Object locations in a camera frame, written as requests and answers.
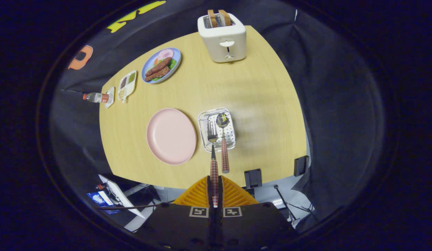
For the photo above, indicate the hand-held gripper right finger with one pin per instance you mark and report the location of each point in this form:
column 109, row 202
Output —
column 221, row 195

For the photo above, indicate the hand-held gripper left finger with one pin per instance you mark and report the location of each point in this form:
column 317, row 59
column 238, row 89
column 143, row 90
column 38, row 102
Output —
column 209, row 195

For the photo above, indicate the black table clamp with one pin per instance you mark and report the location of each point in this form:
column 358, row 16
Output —
column 301, row 166
column 253, row 178

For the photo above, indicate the black tripod stand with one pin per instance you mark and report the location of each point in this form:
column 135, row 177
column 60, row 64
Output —
column 284, row 202

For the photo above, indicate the pink plate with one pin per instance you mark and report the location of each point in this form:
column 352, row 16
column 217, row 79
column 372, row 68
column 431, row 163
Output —
column 171, row 136

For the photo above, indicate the white open laptop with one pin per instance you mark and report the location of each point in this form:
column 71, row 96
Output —
column 122, row 197

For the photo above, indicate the brown sausage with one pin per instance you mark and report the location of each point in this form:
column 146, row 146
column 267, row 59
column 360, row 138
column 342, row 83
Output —
column 156, row 74
column 159, row 66

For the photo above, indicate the green lettuce leaf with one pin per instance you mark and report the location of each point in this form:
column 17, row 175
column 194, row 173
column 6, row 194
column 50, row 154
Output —
column 172, row 64

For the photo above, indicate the white divided condiment dish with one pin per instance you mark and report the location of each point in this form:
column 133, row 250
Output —
column 127, row 86

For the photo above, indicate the blue plate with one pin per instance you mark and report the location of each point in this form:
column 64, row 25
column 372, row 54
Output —
column 148, row 69

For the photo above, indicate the white square coaster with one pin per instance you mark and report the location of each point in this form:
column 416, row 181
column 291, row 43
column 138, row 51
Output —
column 110, row 93

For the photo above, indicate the pink ham slice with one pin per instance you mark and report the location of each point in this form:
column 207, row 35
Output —
column 165, row 54

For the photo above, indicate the clear bottle with red cap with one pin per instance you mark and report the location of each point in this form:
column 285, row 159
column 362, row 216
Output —
column 95, row 97

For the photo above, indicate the black backdrop cloth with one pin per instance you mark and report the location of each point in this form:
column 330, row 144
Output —
column 341, row 104

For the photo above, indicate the white toaster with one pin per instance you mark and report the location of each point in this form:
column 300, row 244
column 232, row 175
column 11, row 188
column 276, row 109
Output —
column 223, row 38

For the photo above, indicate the brown toast slice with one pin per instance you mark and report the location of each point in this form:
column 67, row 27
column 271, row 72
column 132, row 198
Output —
column 224, row 18
column 212, row 19

